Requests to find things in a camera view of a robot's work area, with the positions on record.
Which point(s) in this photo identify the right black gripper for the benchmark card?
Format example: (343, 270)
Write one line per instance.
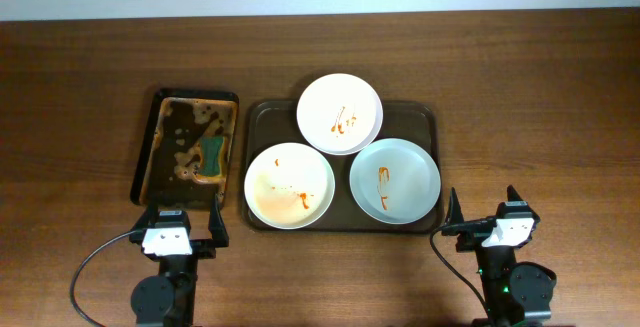
(470, 240)

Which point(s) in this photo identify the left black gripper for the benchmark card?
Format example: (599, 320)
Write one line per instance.
(201, 246)

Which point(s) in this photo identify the green yellow sponge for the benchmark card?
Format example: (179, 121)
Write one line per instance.
(211, 151)

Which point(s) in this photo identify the light blue plate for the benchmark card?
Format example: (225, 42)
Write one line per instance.
(395, 181)

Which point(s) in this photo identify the white plate orange smears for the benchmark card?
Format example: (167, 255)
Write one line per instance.
(289, 186)

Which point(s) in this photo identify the white plate ketchup streaks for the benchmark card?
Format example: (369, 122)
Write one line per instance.
(339, 114)

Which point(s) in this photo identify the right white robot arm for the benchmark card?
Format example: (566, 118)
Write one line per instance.
(513, 293)

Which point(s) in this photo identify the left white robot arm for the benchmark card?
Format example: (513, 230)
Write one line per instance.
(168, 297)

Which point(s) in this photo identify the small black soapy tray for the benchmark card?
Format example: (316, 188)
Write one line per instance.
(167, 171)

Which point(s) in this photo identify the large brown serving tray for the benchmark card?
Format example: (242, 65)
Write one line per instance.
(274, 121)

